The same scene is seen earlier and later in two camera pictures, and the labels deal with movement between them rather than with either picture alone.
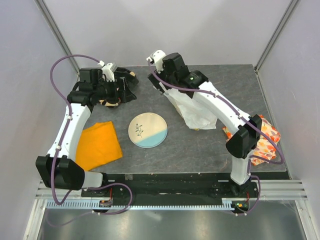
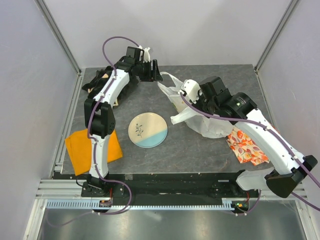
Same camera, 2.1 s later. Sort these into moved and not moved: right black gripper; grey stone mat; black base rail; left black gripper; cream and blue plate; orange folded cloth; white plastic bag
Moved: right black gripper; left black gripper; white plastic bag
Not moved: orange folded cloth; grey stone mat; black base rail; cream and blue plate
